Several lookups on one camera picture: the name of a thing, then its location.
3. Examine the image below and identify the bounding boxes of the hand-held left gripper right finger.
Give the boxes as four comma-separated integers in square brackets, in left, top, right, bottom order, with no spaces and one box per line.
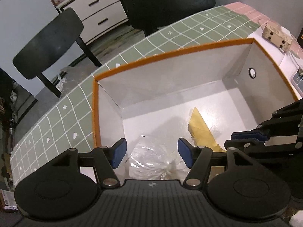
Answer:
[177,137,258,190]

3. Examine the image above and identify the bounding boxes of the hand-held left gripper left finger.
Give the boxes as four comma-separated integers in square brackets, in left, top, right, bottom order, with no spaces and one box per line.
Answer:
[51,138,127,189]

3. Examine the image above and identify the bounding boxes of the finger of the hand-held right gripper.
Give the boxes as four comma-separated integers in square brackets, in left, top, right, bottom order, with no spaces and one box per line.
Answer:
[231,98,303,140]
[224,135,303,168]

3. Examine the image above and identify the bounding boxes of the yellow cloth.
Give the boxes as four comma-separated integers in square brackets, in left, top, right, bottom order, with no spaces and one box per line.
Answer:
[188,107,228,153]

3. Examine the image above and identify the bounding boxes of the clear plastic bag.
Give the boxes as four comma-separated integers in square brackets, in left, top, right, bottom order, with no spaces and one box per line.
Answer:
[129,135,190,180]

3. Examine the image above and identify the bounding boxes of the orange-rimmed white storage box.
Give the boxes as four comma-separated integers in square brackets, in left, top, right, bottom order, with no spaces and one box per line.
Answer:
[92,38,303,181]

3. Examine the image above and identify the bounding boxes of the crumpled white paper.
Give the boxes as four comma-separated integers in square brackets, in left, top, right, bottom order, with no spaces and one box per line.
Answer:
[56,72,69,91]

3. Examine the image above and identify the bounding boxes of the small wooden box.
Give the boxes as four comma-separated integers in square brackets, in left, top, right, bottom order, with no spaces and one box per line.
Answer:
[262,21,293,52]

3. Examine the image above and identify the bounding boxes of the green pink checked tablecloth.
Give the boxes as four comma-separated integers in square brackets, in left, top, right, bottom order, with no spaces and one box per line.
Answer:
[9,2,303,187]

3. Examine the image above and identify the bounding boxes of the small printed box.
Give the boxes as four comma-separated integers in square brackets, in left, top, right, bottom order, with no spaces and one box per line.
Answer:
[0,189,18,212]

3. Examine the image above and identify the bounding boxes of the black curved-back chair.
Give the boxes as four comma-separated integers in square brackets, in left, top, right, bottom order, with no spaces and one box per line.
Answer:
[13,7,102,98]

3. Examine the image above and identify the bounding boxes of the white drawer cabinet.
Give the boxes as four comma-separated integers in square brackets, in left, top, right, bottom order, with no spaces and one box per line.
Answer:
[57,0,129,44]

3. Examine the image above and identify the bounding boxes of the black wide-back chair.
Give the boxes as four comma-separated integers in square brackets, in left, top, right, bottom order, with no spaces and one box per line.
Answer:
[119,0,216,37]

